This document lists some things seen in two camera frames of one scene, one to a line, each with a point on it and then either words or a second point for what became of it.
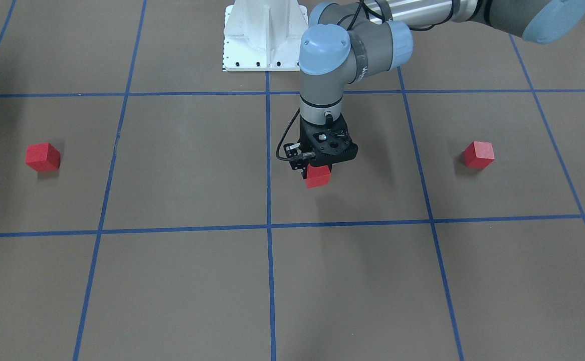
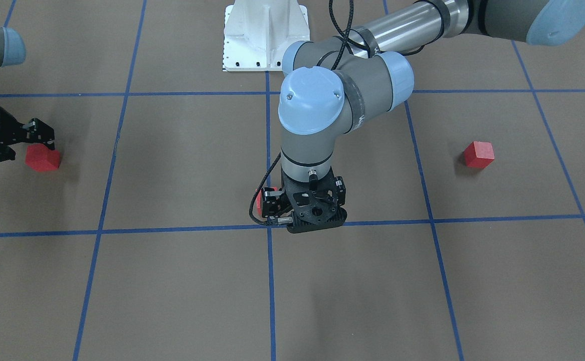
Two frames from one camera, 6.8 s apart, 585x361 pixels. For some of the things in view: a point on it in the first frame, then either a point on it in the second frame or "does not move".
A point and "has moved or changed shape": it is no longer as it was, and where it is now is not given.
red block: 478,154 does not move
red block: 317,176 has moved or changed shape
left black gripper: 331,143 -> 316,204
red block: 43,157 does not move
